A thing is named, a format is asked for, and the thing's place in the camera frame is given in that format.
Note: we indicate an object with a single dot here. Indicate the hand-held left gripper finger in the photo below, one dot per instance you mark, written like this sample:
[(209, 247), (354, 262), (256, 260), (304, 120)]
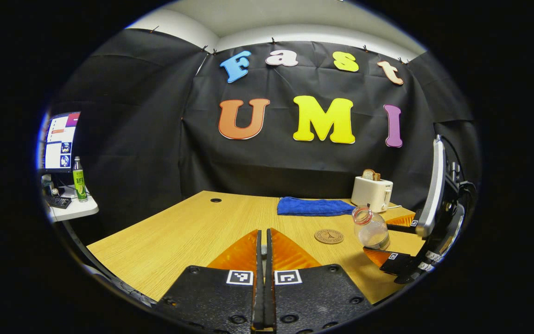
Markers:
[(270, 297), (258, 297)]

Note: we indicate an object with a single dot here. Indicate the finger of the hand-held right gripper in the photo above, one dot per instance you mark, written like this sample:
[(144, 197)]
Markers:
[(397, 263), (406, 222)]

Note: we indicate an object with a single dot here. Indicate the clear plastic water bottle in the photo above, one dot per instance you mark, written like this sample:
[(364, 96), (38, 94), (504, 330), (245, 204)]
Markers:
[(371, 229)]

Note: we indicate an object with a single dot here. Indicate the round brown coaster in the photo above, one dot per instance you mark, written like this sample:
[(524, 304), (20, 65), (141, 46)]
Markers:
[(328, 236)]

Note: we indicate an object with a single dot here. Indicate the green drink bottle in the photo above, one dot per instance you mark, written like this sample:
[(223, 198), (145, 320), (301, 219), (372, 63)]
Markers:
[(79, 181)]

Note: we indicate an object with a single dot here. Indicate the white toaster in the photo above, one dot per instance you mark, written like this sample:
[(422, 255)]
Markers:
[(371, 192)]

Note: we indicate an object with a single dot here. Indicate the toast slice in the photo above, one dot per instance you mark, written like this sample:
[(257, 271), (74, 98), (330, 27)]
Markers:
[(371, 175)]

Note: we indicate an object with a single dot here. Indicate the blue towel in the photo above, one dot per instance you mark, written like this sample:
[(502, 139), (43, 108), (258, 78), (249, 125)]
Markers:
[(313, 206)]

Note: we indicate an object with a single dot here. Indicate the black backdrop cloth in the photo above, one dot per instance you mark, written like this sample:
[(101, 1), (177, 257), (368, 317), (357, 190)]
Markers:
[(155, 139)]

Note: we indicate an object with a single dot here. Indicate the white side desk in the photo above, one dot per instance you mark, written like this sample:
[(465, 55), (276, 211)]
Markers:
[(79, 209)]

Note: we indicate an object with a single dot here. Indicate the black keyboard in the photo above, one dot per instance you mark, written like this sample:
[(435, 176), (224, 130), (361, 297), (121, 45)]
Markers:
[(58, 201)]

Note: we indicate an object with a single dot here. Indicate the computer monitor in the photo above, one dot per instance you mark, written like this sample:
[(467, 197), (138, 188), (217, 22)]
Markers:
[(59, 141)]

